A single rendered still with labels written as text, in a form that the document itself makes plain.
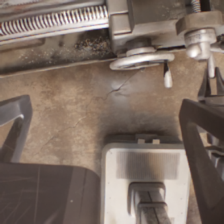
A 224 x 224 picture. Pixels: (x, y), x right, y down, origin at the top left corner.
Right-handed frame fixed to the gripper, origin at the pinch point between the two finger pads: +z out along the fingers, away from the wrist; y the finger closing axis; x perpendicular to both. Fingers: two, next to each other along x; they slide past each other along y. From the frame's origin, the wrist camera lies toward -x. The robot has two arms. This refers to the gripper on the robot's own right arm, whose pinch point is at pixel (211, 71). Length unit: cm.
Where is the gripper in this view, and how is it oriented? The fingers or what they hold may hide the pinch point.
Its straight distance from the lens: 59.1
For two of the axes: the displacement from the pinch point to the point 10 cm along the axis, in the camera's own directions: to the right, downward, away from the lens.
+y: -7.3, 0.3, 6.8
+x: 6.6, -1.7, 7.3
